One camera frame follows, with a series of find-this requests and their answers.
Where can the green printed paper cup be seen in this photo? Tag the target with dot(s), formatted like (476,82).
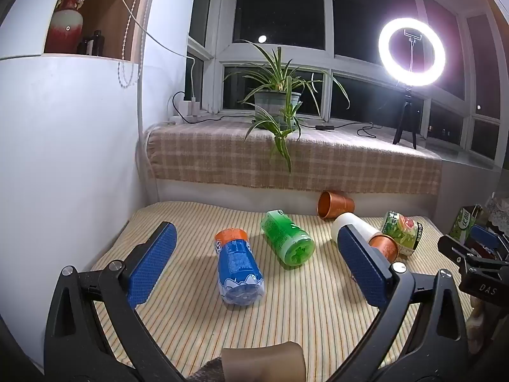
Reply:
(401,230)

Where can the red and white vase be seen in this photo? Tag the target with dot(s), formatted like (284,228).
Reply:
(65,28)

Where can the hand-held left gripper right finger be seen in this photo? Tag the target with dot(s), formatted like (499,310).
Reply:
(364,266)

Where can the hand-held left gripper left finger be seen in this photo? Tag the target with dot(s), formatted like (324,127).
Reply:
(153,262)

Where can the white power strip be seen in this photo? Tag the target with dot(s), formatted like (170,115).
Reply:
(187,107)

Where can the small copper cup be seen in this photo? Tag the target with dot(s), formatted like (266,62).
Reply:
(385,246)

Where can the white window frame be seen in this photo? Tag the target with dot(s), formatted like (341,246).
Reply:
(216,28)

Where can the blue bottle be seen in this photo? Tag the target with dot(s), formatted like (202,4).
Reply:
(238,266)

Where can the striped mat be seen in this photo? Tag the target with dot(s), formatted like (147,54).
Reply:
(310,306)

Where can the potted spider plant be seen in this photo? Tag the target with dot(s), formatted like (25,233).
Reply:
(274,101)

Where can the tall dark bottle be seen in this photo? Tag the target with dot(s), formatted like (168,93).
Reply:
(98,43)

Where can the small dark bottle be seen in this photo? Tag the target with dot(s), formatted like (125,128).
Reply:
(82,46)

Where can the checked cloth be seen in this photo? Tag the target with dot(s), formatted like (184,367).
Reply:
(218,155)

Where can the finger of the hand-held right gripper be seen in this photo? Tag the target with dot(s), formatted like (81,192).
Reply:
(453,248)
(485,234)

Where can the person's right hand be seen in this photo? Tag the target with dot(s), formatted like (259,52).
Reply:
(479,326)

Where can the large copper cup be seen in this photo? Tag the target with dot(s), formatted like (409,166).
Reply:
(338,203)

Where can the lace cloth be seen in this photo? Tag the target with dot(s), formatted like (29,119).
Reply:
(499,213)

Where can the green carton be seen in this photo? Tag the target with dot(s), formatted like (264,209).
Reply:
(463,221)

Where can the white cup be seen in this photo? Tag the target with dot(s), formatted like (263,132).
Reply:
(352,219)

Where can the grey fuzzy cloth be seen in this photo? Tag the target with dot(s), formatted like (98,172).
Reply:
(208,372)

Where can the green plastic bottle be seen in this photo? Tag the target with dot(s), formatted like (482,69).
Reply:
(284,238)

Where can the black tripod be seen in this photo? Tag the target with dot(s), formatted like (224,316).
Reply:
(406,107)

